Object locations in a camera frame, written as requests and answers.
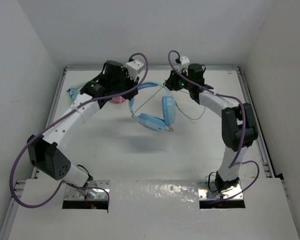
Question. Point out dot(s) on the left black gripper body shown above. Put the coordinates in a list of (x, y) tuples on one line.
[(125, 83)]

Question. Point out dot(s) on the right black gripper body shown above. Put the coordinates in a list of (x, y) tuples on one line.
[(180, 82)]

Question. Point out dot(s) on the pink headphones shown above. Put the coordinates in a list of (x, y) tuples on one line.
[(118, 100)]

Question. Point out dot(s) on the light blue headphones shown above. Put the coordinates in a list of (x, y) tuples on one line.
[(158, 113)]

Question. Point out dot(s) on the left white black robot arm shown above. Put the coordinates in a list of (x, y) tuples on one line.
[(46, 152)]

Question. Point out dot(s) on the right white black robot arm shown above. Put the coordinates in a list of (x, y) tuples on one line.
[(238, 123)]

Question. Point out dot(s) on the teal headphones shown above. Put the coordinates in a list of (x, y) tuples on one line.
[(74, 92)]

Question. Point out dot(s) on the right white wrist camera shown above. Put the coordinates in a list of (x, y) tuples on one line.
[(183, 63)]

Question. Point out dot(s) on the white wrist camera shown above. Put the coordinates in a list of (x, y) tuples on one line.
[(183, 63), (134, 67)]

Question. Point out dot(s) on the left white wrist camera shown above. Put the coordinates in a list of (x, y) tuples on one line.
[(134, 67)]

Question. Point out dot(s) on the aluminium frame rail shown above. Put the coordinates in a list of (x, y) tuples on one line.
[(264, 157), (56, 98), (151, 67)]

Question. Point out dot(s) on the left aluminium frame rail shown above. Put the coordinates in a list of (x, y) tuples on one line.
[(56, 98)]

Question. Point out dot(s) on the right aluminium frame rail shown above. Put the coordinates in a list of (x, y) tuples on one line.
[(264, 157)]

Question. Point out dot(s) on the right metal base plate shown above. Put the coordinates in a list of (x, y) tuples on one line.
[(208, 192)]

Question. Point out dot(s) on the metal base plate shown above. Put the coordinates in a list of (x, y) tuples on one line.
[(98, 190), (208, 192)]

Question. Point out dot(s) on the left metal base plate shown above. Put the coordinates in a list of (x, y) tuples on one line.
[(98, 190)]

